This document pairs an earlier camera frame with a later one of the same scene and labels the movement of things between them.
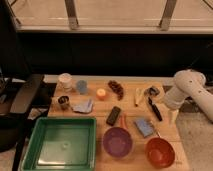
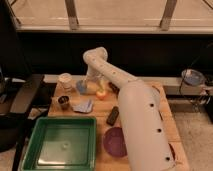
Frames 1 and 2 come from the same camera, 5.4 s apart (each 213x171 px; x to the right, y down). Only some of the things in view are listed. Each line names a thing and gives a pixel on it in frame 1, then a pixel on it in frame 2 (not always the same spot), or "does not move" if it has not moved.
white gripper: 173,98 -> 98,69
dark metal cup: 63,101 does not move
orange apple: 101,94 does not move
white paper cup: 65,81 does not move
